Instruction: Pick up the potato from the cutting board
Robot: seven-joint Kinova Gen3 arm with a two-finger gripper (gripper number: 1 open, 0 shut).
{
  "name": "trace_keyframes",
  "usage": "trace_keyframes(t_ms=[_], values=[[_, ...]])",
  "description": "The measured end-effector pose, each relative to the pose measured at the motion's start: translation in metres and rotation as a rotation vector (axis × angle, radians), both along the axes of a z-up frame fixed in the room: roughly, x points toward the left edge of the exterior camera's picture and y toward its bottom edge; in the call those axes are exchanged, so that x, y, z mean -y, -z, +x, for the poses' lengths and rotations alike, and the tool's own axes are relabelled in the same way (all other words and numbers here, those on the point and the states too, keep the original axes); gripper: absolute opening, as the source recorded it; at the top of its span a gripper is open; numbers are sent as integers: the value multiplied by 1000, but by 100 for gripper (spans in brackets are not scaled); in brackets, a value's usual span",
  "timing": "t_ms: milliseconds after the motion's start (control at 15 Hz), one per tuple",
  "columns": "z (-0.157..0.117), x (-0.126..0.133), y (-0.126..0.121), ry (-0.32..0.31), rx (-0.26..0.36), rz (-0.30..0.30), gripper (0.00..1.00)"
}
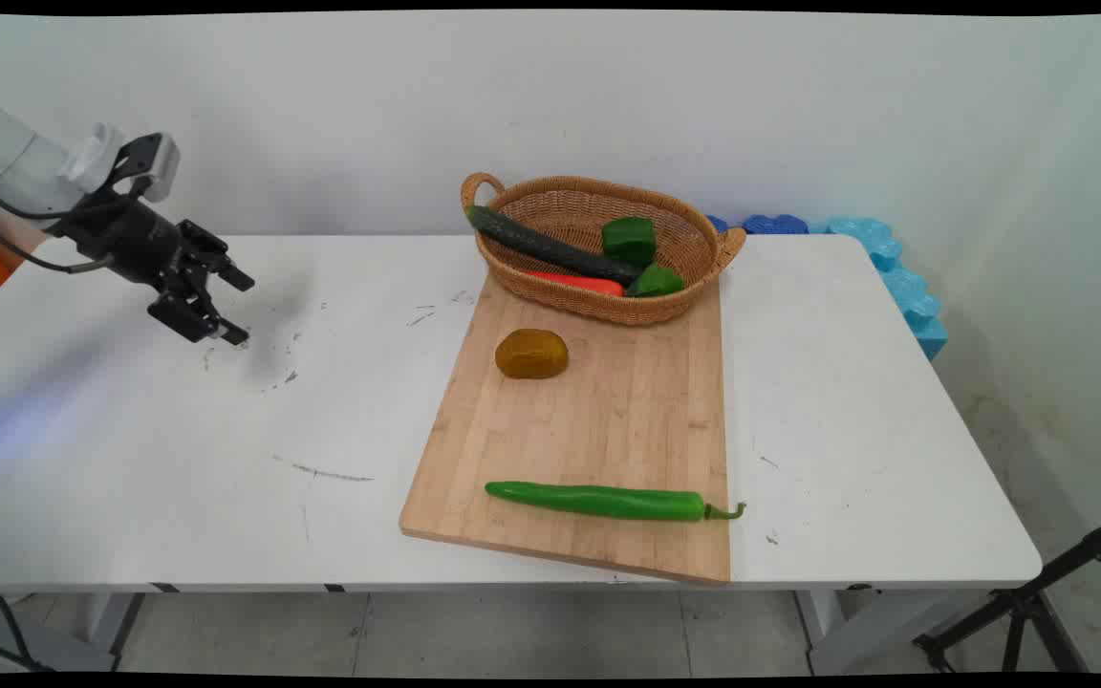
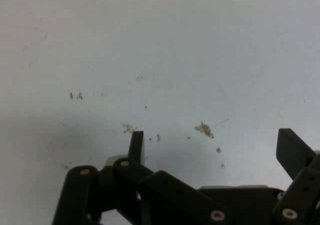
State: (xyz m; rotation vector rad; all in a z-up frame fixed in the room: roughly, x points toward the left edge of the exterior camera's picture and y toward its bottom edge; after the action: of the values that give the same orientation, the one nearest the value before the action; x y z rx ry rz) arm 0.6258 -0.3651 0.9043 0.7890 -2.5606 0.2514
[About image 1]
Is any brown potato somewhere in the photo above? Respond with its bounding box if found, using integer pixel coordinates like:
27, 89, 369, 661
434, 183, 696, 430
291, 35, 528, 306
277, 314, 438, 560
495, 329, 570, 380

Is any large green pepper piece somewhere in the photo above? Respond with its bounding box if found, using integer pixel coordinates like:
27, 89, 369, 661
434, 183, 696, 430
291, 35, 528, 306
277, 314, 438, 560
601, 216, 658, 268

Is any orange red carrot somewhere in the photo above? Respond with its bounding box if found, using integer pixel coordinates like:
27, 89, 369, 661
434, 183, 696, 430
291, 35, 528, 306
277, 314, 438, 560
524, 270, 626, 297

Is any long green chili pepper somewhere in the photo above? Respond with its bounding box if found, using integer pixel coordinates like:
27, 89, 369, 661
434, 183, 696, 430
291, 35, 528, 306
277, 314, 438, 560
484, 481, 747, 524

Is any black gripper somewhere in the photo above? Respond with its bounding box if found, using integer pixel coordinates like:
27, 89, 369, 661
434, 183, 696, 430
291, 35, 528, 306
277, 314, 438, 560
52, 196, 256, 347

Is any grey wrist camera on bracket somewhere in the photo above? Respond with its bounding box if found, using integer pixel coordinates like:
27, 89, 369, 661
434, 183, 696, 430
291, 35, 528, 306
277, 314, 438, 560
109, 132, 182, 204

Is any dark blue foam piece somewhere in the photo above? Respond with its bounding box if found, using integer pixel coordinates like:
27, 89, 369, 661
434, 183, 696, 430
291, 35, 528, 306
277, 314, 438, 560
703, 214, 811, 236

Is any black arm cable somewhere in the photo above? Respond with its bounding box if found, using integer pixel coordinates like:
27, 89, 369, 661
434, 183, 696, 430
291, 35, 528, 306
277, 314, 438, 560
0, 170, 136, 276

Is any black tripod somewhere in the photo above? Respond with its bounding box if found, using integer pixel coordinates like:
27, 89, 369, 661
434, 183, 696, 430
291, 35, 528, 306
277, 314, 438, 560
912, 511, 1101, 675

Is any white table leg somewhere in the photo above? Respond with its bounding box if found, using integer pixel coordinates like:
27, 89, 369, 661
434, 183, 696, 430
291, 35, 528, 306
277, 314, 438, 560
82, 592, 146, 672
792, 588, 905, 676

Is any wooden cutting board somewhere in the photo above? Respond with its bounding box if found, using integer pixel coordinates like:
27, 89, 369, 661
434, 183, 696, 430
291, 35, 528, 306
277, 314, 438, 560
399, 272, 732, 586

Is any woven wicker basket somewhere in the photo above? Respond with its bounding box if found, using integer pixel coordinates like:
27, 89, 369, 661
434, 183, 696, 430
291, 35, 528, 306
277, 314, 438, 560
460, 172, 747, 328

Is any light blue foam piece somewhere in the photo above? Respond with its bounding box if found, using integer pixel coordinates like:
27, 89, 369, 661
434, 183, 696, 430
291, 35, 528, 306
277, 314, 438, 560
824, 217, 950, 361

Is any small green pepper piece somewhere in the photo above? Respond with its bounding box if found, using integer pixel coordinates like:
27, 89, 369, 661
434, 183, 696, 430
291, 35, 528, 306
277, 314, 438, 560
625, 264, 687, 298

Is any dark green cucumber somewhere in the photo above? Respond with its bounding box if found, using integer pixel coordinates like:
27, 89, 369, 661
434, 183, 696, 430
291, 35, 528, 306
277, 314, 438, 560
465, 204, 645, 286

